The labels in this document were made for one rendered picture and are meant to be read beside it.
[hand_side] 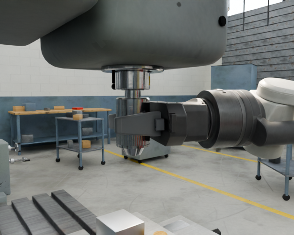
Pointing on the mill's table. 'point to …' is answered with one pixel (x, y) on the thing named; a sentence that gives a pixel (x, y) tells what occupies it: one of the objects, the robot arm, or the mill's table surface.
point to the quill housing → (141, 35)
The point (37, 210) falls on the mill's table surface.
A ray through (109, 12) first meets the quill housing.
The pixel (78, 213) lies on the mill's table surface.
